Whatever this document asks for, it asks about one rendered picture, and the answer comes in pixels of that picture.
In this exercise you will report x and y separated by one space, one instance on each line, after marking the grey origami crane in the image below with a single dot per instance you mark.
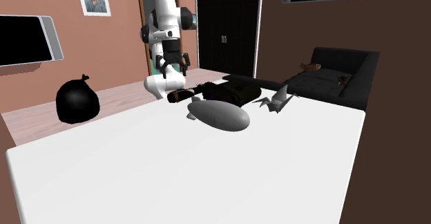
278 101

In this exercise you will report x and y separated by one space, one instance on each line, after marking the black bulky object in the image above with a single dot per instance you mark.
235 93

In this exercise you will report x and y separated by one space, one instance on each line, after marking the black garbage bag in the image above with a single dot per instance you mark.
76 103

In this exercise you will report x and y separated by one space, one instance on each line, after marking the black sofa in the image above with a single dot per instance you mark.
340 68

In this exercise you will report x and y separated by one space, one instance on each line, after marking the black double-door wardrobe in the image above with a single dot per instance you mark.
229 28

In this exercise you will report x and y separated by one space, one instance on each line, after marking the dark brown bottle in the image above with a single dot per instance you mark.
182 95

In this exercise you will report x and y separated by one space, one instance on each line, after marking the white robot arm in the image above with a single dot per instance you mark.
165 12

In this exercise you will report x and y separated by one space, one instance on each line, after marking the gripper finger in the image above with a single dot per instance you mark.
186 60
162 63

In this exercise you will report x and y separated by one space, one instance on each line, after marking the white table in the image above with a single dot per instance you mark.
188 172

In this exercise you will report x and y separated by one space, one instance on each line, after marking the black low table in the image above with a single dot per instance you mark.
249 80

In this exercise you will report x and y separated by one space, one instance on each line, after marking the grey blimp-shaped object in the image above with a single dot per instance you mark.
220 115

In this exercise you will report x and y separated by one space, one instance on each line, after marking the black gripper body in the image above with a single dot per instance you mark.
172 52

